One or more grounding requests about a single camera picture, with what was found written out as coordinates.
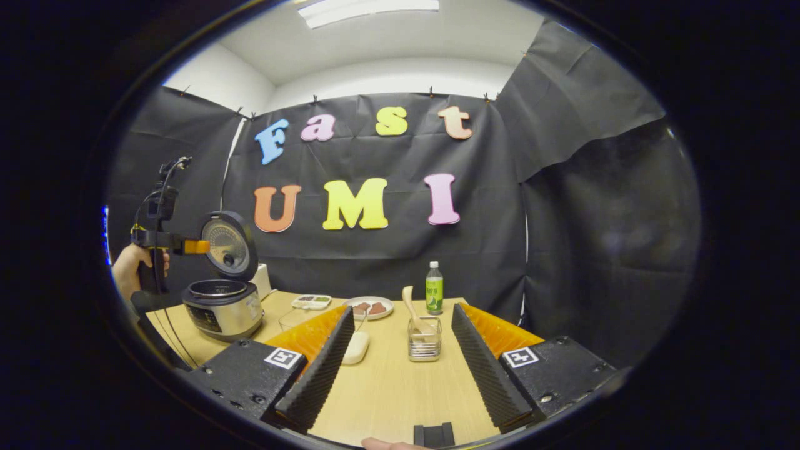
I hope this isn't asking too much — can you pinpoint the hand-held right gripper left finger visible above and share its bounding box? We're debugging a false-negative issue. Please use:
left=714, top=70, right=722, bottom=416
left=186, top=305, right=356, bottom=435

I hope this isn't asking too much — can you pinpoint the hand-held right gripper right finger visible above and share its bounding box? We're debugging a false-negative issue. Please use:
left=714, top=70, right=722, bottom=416
left=451, top=303, right=619, bottom=433

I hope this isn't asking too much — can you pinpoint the grey rice cooker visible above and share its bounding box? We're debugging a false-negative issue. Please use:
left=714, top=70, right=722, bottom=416
left=181, top=211, right=264, bottom=343

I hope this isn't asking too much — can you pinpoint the clear container of white rice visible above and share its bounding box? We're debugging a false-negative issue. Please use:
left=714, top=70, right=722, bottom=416
left=278, top=306, right=371, bottom=366

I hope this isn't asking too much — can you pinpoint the wire mesh chopstick holder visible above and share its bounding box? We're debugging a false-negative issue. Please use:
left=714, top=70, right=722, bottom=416
left=407, top=316, right=443, bottom=363

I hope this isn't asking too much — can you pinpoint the wooden spoon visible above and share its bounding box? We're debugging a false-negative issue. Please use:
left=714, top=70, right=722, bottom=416
left=402, top=286, right=436, bottom=338

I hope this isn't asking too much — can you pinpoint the white box with wooden utensils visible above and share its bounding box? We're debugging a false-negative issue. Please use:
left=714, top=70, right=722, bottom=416
left=250, top=264, right=273, bottom=301

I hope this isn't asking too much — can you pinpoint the white plate with meat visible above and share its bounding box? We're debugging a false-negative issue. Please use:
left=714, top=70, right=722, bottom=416
left=346, top=296, right=394, bottom=321

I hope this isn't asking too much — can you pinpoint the green drink bottle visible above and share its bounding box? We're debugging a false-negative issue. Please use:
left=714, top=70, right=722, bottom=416
left=426, top=261, right=444, bottom=315

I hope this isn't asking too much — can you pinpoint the black backdrop cloth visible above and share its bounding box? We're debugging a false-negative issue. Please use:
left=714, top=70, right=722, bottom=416
left=106, top=19, right=701, bottom=369

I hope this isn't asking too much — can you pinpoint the long ceiling light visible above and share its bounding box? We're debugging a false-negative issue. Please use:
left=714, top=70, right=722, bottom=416
left=297, top=0, right=440, bottom=30

